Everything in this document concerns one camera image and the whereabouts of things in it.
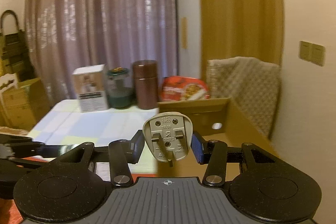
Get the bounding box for grey UK plug adapter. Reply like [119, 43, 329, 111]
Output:
[142, 112, 193, 167]

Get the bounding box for open cardboard box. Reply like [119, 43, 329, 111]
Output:
[157, 98, 278, 179]

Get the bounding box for checkered pastel tablecloth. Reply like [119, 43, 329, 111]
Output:
[28, 100, 158, 147]

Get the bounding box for green glass jar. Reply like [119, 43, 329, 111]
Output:
[107, 67, 134, 109]

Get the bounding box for red instant rice bowl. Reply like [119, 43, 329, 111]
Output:
[160, 76, 210, 102]

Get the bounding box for white product box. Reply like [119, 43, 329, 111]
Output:
[72, 64, 109, 113]

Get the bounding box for cardboard boxes on floor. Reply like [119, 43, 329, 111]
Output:
[1, 74, 51, 131]

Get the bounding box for brown cylindrical canister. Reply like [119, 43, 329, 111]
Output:
[132, 60, 158, 110]

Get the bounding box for black folding step ladder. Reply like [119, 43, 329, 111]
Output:
[1, 10, 35, 82]

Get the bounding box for mauve curtain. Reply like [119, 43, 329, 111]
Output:
[25, 0, 178, 104]

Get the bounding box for wooden door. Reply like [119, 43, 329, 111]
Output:
[201, 0, 284, 79]

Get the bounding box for wall socket panel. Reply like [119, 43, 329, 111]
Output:
[298, 41, 325, 67]

